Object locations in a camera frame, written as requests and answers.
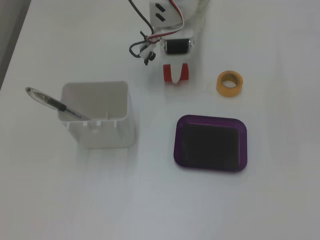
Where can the white gripper body with motor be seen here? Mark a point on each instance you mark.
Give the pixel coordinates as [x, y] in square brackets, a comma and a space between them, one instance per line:
[175, 46]

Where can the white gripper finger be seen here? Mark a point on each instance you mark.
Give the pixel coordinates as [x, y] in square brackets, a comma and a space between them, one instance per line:
[176, 75]

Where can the red cube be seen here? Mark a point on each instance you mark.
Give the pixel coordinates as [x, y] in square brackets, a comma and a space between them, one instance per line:
[167, 73]

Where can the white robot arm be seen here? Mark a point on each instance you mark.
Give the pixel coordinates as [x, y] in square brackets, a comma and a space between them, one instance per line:
[170, 12]

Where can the yellow tape roll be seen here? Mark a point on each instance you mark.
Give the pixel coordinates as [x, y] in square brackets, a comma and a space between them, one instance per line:
[221, 87]

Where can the purple metal tray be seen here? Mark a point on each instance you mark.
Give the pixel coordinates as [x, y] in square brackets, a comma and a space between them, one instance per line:
[178, 150]

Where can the white plastic pen holder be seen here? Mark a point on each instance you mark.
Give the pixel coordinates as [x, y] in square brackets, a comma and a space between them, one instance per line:
[105, 137]

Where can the black pen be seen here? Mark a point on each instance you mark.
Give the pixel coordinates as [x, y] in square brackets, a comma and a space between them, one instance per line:
[50, 101]

